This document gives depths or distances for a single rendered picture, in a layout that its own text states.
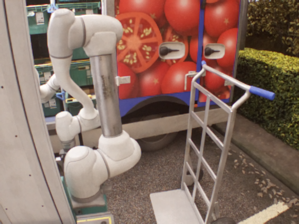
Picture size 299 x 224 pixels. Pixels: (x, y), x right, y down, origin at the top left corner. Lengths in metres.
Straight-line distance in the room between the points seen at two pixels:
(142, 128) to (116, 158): 1.30
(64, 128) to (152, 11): 1.32
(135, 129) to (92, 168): 1.36
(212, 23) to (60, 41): 1.77
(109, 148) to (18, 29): 0.62
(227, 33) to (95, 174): 2.03
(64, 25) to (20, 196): 0.68
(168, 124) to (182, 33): 1.00
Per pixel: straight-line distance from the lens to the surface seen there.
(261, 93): 1.06
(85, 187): 0.96
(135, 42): 1.94
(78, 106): 1.86
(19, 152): 0.77
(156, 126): 2.29
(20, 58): 0.63
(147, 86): 2.06
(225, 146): 1.18
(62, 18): 0.83
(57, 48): 0.86
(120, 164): 0.98
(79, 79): 2.09
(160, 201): 1.99
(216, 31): 2.35
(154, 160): 2.46
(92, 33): 0.86
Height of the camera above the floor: 1.51
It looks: 24 degrees down
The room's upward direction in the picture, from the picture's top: straight up
